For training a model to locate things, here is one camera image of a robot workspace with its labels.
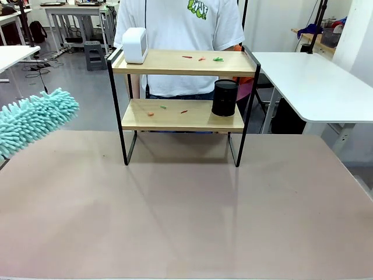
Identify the black cylindrical container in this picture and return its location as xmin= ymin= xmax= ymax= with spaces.
xmin=211 ymin=79 xmax=238 ymax=117

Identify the white cube device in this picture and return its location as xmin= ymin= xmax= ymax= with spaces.
xmin=122 ymin=27 xmax=149 ymax=65

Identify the teal microfiber duster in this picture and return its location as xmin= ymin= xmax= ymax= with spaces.
xmin=0 ymin=87 xmax=80 ymax=161

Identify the person's right forearm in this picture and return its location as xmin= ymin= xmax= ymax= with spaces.
xmin=129 ymin=74 xmax=141 ymax=100

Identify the orange and pink cloth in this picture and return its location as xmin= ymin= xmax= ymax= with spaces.
xmin=232 ymin=43 xmax=255 ymax=102

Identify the black box under table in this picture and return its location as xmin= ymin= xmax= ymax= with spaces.
xmin=270 ymin=97 xmax=307 ymax=135

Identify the person in white t-shirt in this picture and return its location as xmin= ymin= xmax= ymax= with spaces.
xmin=112 ymin=0 xmax=245 ymax=102

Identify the grey plastic step stool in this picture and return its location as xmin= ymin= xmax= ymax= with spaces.
xmin=83 ymin=40 xmax=108 ymax=72

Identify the white rounded table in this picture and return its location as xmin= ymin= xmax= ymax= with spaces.
xmin=251 ymin=51 xmax=373 ymax=155

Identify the black stand pole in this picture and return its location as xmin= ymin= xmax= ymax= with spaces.
xmin=308 ymin=0 xmax=329 ymax=55
xmin=241 ymin=0 xmax=249 ymax=47
xmin=19 ymin=0 xmax=36 ymax=49

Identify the wooden workbench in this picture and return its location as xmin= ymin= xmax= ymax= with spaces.
xmin=290 ymin=27 xmax=337 ymax=55

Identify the blue cloth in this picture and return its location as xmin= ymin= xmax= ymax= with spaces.
xmin=296 ymin=23 xmax=323 ymax=39

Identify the grey mesh basket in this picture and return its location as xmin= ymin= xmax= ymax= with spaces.
xmin=321 ymin=27 xmax=342 ymax=48

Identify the black backpack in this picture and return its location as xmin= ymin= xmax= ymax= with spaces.
xmin=29 ymin=20 xmax=48 ymax=44

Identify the white desk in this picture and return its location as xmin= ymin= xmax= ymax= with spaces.
xmin=0 ymin=45 xmax=41 ymax=100

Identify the wooden shelf black metal frame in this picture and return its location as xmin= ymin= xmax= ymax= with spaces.
xmin=106 ymin=45 xmax=262 ymax=169

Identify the black cord on shirt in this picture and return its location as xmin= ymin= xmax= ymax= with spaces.
xmin=143 ymin=0 xmax=150 ymax=99

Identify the black floor cable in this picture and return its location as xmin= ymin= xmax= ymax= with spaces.
xmin=24 ymin=58 xmax=59 ymax=94

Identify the grey metal frame desk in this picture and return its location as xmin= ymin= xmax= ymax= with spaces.
xmin=43 ymin=2 xmax=117 ymax=56

